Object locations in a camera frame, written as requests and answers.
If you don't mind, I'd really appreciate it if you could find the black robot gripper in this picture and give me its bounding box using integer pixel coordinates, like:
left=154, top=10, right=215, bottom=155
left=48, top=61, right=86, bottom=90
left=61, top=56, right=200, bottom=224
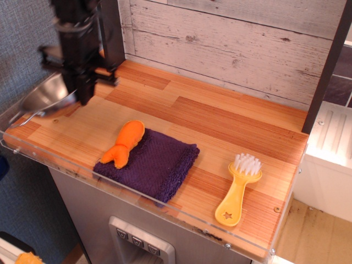
left=38, top=26, right=118, bottom=105

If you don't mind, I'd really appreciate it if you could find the small stainless steel wok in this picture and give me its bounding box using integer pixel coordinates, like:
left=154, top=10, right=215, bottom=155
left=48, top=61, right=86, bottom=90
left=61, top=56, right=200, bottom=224
left=9, top=73, right=79, bottom=128

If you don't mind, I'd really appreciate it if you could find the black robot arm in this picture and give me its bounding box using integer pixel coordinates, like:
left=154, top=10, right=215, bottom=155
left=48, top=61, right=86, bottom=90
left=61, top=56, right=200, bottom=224
left=39, top=1, right=125, bottom=105

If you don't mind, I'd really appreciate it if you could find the orange plush fish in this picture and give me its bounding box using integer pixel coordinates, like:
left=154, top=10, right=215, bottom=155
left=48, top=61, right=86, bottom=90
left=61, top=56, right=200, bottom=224
left=101, top=120, right=145, bottom=169

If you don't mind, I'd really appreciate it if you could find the clear acrylic edge guard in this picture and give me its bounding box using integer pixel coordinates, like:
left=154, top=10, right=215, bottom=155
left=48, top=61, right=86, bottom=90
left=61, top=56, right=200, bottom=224
left=3, top=126, right=308, bottom=263

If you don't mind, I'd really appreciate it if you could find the purple knitted cloth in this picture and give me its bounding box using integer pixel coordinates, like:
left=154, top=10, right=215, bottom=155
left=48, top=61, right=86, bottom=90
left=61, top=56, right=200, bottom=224
left=93, top=129, right=200, bottom=203

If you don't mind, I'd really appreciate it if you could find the grey toy fridge cabinet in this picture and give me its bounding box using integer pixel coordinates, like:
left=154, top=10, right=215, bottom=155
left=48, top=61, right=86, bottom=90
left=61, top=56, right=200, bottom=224
left=48, top=167, right=255, bottom=264

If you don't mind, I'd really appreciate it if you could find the silver dispenser panel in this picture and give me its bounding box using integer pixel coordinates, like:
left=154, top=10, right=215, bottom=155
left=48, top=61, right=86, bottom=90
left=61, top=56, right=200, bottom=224
left=108, top=216, right=176, bottom=263

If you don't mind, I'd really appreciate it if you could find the orange plush toy on floor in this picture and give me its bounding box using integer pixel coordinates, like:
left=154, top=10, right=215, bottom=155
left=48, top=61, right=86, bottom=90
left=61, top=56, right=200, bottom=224
left=14, top=252, right=43, bottom=264

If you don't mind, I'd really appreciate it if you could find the yellow scrub brush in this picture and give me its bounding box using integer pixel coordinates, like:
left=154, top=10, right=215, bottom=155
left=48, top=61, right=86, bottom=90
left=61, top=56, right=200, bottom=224
left=214, top=153, right=262, bottom=227

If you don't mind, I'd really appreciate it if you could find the white toy sink unit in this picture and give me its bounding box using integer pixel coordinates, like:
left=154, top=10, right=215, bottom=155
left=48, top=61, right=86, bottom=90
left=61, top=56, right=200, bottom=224
left=293, top=102, right=351, bottom=221

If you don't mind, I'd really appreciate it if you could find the dark right shelf post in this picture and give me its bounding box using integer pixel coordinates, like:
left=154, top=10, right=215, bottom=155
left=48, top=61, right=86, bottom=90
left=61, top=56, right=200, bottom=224
left=301, top=0, right=351, bottom=134

